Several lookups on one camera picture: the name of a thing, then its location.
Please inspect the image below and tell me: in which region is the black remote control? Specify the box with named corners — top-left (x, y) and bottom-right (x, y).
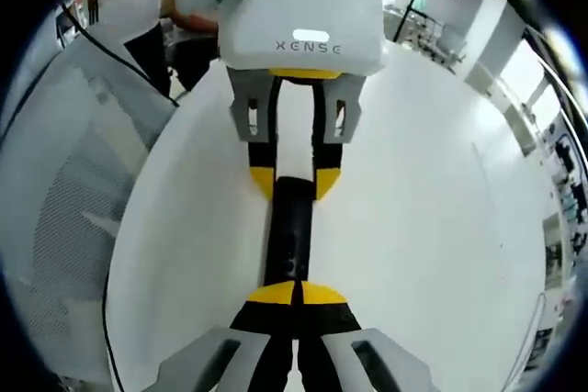
top-left (264, 175), bottom-right (318, 287)

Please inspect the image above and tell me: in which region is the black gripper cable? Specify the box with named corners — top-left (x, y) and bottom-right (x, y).
top-left (58, 0), bottom-right (181, 109)

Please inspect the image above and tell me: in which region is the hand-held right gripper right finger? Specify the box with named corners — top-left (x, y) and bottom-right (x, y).
top-left (296, 280), bottom-right (437, 392)

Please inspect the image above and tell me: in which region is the grey mesh office chair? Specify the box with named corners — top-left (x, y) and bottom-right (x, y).
top-left (0, 38), bottom-right (183, 365)

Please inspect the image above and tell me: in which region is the person's left hand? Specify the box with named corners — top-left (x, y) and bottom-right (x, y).
top-left (172, 9), bottom-right (218, 33)

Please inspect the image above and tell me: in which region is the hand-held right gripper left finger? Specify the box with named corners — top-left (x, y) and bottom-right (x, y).
top-left (158, 280), bottom-right (300, 392)

